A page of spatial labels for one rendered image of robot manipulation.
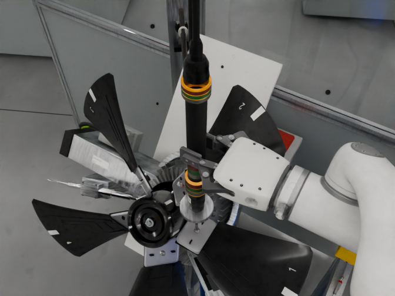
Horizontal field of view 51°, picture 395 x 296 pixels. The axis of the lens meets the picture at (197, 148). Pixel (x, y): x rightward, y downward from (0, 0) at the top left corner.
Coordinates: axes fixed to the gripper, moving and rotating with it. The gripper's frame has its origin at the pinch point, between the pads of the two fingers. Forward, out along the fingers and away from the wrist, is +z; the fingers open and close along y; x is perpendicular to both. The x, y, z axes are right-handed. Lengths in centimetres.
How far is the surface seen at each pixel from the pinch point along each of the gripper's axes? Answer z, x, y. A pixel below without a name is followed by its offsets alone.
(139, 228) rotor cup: 11.2, -30.2, -6.8
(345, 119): -18, -50, 70
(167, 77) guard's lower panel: 56, -67, 70
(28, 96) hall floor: 183, -152, 79
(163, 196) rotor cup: 9.4, -25.7, 1.1
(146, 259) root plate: 8.3, -38.7, -9.5
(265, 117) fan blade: -5.2, -7.8, 19.1
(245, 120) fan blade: -1.0, -10.5, 18.6
